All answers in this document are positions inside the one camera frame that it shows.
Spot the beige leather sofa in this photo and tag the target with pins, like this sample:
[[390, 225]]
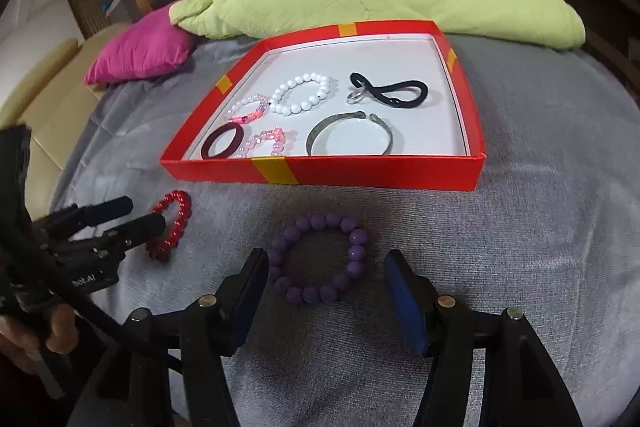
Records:
[[45, 107]]

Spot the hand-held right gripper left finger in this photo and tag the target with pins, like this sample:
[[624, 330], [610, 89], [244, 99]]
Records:
[[245, 302]]

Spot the silver metal bangle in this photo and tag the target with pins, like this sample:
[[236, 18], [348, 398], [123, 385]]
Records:
[[312, 142]]

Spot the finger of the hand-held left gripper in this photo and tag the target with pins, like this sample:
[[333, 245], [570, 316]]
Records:
[[107, 209], [142, 227]]

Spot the person's left hand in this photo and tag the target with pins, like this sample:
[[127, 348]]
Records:
[[60, 332]]

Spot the grey blanket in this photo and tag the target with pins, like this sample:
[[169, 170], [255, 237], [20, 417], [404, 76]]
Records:
[[525, 257]]

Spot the magenta pillow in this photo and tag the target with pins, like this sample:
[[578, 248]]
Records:
[[140, 52]]

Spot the red shallow cardboard box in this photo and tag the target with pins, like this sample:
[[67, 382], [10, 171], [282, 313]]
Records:
[[375, 172]]

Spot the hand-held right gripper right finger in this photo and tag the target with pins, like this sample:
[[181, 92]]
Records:
[[406, 302]]

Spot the dark red bangle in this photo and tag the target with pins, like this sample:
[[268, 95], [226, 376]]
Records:
[[210, 152]]

